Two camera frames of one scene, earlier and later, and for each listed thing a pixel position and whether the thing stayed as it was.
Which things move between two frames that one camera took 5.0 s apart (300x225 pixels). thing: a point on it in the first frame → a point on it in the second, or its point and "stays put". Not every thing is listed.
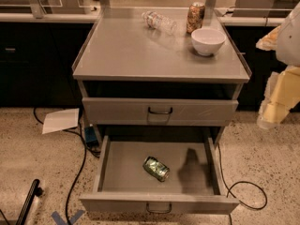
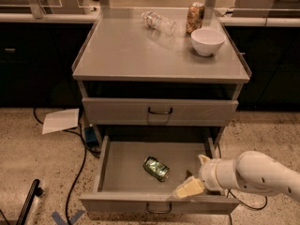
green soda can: (157, 169) stays put
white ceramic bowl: (207, 41) stays put
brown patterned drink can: (196, 15) stays put
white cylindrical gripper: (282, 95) → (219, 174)
